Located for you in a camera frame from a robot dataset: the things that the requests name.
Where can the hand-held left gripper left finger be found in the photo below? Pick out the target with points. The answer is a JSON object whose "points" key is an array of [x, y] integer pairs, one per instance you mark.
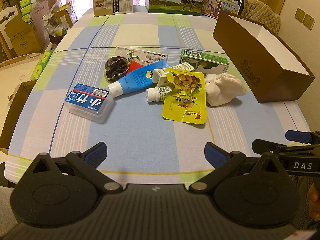
{"points": [[96, 153]]}

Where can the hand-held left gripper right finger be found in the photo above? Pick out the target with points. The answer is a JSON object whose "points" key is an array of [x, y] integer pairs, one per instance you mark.
{"points": [[214, 153]]}

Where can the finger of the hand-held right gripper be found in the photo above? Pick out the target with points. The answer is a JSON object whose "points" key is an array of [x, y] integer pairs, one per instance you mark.
{"points": [[267, 147], [298, 136]]}

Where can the clear plastic box blue label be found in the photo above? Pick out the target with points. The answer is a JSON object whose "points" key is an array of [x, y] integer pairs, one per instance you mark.
{"points": [[87, 102]]}

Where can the yellow snack packet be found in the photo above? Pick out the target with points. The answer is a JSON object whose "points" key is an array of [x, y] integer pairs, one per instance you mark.
{"points": [[185, 100]]}

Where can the white cloth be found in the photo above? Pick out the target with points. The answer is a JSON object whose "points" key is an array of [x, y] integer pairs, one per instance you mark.
{"points": [[222, 90]]}

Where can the white small bottle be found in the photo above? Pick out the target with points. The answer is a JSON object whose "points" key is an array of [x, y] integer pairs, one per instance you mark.
{"points": [[155, 93]]}

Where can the blue tube white cap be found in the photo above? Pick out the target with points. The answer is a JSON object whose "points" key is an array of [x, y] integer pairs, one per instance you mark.
{"points": [[140, 76]]}

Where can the green small carton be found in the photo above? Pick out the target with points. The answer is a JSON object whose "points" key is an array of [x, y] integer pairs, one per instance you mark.
{"points": [[212, 61]]}

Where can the brown cardboard box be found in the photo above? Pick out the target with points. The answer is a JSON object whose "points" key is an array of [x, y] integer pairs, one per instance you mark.
{"points": [[240, 42]]}

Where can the white red medicine box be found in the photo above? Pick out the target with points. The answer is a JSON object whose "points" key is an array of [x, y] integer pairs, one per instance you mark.
{"points": [[147, 55]]}

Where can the person's right hand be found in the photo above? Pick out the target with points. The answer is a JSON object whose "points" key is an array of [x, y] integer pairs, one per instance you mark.
{"points": [[315, 201]]}

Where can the checked tablecloth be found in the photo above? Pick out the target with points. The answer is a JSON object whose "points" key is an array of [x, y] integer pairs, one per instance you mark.
{"points": [[140, 135]]}

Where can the open brown cardboard carton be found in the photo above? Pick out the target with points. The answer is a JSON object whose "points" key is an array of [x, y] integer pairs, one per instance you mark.
{"points": [[15, 110]]}

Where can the green printed packs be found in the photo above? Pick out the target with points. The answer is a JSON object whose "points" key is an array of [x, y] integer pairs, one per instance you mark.
{"points": [[42, 62]]}

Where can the quilted beige chair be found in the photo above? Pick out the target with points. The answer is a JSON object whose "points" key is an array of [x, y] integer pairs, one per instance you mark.
{"points": [[262, 15]]}

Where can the cluttered dark pot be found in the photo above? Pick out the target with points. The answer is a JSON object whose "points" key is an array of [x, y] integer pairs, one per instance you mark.
{"points": [[56, 30]]}

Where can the cardboard box with cutout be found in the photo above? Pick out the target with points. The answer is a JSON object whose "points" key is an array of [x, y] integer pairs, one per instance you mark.
{"points": [[15, 30]]}

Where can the beige printed carton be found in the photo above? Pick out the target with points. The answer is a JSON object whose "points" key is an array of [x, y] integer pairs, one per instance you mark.
{"points": [[112, 1]]}

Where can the green tissue packs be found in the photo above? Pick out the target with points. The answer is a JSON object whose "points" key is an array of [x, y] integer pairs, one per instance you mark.
{"points": [[25, 7]]}

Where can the beige wall socket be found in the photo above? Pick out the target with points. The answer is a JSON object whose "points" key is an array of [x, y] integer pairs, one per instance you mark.
{"points": [[300, 14], [309, 21]]}

